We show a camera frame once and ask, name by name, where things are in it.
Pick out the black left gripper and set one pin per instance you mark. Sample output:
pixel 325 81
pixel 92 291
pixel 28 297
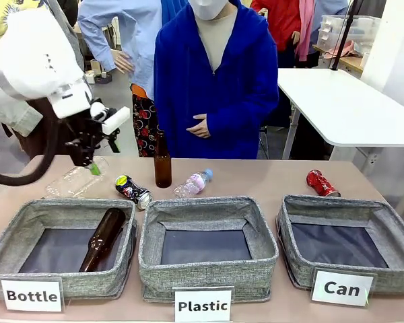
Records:
pixel 84 138

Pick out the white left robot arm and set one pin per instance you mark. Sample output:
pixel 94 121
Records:
pixel 30 57

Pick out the person's left forearm blue sleeve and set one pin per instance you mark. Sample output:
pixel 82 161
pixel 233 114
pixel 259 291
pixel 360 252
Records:
pixel 242 114

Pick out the black crushed drink can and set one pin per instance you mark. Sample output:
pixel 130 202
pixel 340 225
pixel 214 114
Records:
pixel 131 191

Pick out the grey fabric basket bottle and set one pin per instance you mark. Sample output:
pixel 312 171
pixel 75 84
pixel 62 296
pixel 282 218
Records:
pixel 13 232

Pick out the grey fabric basket plastic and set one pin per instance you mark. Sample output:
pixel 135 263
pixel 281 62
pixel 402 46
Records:
pixel 205 276

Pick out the red crushed drink can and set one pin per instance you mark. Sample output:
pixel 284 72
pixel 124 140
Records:
pixel 320 183

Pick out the white sign reading Can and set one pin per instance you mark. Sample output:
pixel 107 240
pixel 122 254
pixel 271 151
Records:
pixel 341 288

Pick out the grey fabric basket can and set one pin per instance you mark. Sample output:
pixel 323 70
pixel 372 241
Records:
pixel 400 228

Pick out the light blue shirt person's hand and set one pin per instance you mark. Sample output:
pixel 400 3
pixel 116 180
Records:
pixel 124 62

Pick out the person's left hand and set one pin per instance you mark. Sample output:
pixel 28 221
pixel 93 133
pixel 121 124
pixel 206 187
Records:
pixel 200 128

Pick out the large clear crushed plastic bottle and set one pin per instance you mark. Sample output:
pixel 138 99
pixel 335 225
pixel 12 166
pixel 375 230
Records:
pixel 70 183

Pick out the brown glass bottle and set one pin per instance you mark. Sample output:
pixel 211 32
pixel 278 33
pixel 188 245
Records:
pixel 162 168
pixel 102 235

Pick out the person in grey jacket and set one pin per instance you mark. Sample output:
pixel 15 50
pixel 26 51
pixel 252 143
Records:
pixel 23 117

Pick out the small pink-label plastic bottle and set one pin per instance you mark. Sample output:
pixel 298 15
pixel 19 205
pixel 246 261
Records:
pixel 192 184

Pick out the person in blue hoodie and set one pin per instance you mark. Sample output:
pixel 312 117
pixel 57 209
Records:
pixel 188 84

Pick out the person in light blue shirt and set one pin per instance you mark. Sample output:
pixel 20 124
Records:
pixel 138 33

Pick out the white sign reading Bottle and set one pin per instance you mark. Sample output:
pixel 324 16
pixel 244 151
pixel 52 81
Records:
pixel 32 295

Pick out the person in yellow floral shirt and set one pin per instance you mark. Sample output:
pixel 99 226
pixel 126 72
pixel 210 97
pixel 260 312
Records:
pixel 0 17

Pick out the white sign reading Plastic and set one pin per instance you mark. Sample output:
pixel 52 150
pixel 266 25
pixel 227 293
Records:
pixel 203 305

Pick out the white face mask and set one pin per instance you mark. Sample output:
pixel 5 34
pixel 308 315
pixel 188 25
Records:
pixel 207 8

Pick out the person in red top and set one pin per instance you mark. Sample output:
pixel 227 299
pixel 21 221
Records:
pixel 279 20

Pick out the pink hanging scarf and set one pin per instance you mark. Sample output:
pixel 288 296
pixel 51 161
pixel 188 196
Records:
pixel 305 30

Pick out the white folding table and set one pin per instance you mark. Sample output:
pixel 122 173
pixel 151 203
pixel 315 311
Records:
pixel 340 104

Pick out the pink cloth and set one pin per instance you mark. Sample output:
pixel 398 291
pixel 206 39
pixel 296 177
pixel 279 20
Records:
pixel 343 48

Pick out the wooden workbench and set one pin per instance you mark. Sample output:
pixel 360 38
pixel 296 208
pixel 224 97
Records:
pixel 351 64

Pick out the black pole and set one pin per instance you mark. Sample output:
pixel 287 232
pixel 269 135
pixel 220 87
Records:
pixel 345 37

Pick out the clear plastic storage box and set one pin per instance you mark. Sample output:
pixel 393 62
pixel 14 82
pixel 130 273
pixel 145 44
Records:
pixel 360 30

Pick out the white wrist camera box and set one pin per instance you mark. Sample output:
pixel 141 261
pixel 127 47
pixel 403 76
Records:
pixel 116 120

